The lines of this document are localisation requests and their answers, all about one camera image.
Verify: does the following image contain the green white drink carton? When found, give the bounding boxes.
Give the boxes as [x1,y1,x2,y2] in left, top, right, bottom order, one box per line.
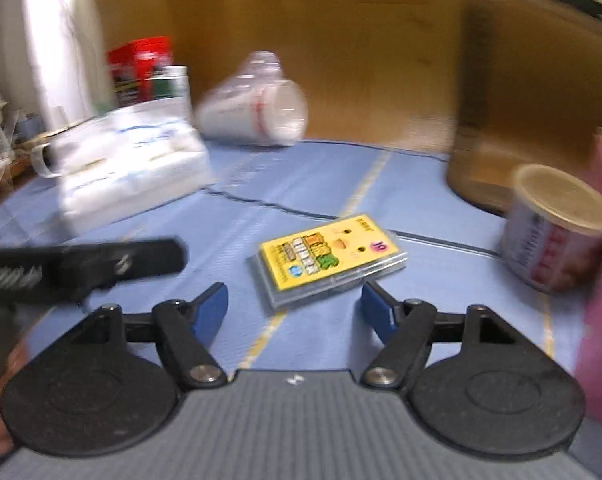
[148,65,192,111]

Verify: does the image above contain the blue mat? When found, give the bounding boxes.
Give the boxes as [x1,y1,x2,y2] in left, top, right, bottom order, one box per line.
[0,139,596,391]

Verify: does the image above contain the bagged stack of plastic cups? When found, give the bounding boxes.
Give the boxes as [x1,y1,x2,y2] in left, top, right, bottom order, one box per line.
[195,51,309,147]

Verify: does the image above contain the grey curtain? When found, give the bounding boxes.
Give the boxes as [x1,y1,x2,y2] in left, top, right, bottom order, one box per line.
[0,0,44,111]

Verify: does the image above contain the large white tissue bag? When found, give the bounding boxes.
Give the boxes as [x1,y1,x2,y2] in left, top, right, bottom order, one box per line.
[51,99,216,236]

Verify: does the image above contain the tin can with plastic lid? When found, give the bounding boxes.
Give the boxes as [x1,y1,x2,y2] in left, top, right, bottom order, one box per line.
[498,164,602,293]

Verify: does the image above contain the wooden board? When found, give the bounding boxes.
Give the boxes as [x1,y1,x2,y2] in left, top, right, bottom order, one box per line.
[96,0,486,153]

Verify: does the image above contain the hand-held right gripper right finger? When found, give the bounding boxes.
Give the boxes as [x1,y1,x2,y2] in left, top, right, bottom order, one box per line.
[361,280,522,391]

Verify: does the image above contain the red snack box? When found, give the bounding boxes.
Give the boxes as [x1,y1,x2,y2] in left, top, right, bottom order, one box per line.
[107,36,174,106]

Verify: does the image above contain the thin black cable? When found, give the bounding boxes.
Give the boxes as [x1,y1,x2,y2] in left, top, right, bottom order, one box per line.
[206,184,502,257]

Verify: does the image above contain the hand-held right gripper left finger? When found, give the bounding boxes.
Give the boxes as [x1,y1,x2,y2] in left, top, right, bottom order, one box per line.
[70,282,230,391]

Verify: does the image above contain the yellow card pack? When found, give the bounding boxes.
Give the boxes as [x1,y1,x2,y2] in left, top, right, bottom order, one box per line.
[248,212,409,317]

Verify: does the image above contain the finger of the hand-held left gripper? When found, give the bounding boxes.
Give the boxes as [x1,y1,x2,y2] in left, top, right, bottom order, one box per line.
[66,237,189,302]

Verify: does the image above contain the white enamel mug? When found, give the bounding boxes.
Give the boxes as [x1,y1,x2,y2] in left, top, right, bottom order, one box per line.
[31,142,66,178]

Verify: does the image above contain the brown box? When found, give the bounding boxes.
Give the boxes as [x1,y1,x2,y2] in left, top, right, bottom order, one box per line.
[446,0,602,216]

